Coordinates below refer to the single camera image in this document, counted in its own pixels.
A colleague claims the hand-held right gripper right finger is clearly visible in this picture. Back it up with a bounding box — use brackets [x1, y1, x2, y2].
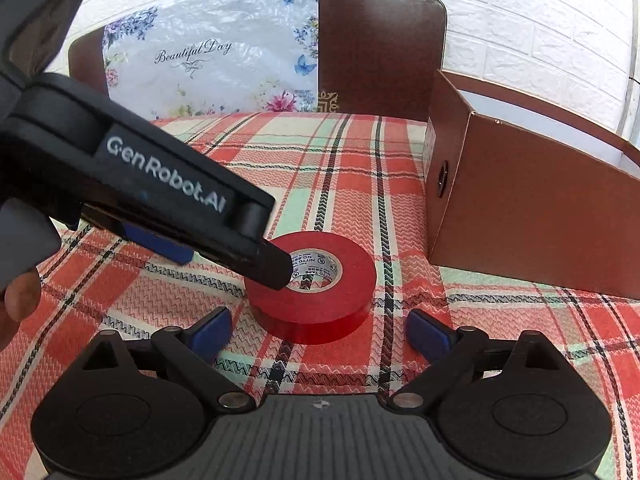
[387, 308, 563, 408]

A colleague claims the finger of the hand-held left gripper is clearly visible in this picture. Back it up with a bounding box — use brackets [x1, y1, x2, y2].
[82, 204, 247, 274]
[235, 239, 293, 291]

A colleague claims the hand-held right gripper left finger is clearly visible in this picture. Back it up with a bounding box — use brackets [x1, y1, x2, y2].
[80, 306, 253, 408]

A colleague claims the red tape roll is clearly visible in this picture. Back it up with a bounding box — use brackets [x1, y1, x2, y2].
[245, 232, 378, 345]

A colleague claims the brown cardboard box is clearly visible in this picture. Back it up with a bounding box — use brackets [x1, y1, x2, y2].
[422, 70, 640, 301]

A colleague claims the person's left hand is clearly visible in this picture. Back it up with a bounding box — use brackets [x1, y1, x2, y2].
[0, 266, 43, 355]

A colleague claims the plaid blanket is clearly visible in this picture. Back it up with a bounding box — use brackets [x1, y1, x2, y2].
[0, 110, 640, 480]

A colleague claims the floral plastic bag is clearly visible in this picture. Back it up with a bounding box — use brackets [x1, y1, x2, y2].
[101, 0, 321, 122]

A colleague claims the brown wooden headboard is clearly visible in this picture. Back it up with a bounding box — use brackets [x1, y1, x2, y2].
[67, 0, 448, 122]

